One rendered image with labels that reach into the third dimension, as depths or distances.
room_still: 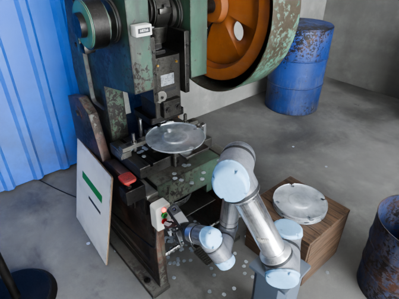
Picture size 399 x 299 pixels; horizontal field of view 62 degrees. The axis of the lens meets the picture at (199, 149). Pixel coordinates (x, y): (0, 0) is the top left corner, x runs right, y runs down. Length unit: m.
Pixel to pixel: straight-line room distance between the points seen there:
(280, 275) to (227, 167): 0.44
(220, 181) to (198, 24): 0.78
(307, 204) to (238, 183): 0.97
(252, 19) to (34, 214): 1.89
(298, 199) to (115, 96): 1.11
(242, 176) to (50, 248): 1.59
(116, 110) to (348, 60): 3.53
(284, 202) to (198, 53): 0.92
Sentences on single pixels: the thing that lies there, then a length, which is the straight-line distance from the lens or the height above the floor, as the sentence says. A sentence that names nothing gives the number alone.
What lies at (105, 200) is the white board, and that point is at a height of 0.41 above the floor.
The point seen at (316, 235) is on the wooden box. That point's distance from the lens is 1.81.
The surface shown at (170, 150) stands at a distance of 1.53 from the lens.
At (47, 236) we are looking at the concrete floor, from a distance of 2.39.
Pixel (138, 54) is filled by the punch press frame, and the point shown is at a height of 1.22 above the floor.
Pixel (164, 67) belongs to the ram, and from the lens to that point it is 1.51.
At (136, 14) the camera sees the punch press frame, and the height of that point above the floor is 1.37.
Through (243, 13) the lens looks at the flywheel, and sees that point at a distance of 1.63.
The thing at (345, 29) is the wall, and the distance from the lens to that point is 4.71.
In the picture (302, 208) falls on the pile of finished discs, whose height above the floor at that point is 0.39.
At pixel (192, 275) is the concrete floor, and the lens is 2.00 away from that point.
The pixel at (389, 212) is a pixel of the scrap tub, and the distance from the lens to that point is 2.08.
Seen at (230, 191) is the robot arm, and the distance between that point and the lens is 1.00.
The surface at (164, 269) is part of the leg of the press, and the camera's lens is 1.85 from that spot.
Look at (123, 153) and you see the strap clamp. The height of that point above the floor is 0.74.
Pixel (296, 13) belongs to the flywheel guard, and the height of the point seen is 1.34.
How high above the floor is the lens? 1.61
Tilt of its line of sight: 33 degrees down
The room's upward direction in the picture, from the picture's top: straight up
